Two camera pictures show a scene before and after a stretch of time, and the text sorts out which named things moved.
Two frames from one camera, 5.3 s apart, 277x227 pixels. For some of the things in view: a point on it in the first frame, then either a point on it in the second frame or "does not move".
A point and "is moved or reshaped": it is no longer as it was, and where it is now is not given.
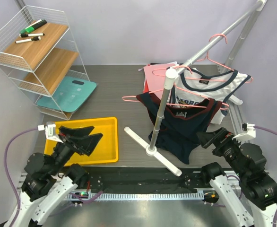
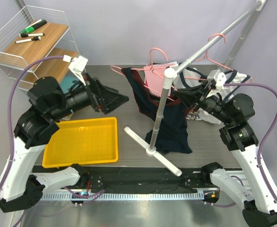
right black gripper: (221, 135) -> (196, 96)
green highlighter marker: (33, 28) does not move
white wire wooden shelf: (35, 48) does not move
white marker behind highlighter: (33, 24) does not move
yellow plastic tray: (106, 151) does not move
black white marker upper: (22, 35) does not move
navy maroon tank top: (182, 126) is moved or reshaped
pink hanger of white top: (154, 72) -> (216, 63)
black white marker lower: (35, 38) does not move
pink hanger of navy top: (227, 107) is moved or reshaped
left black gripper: (86, 144) -> (103, 97)
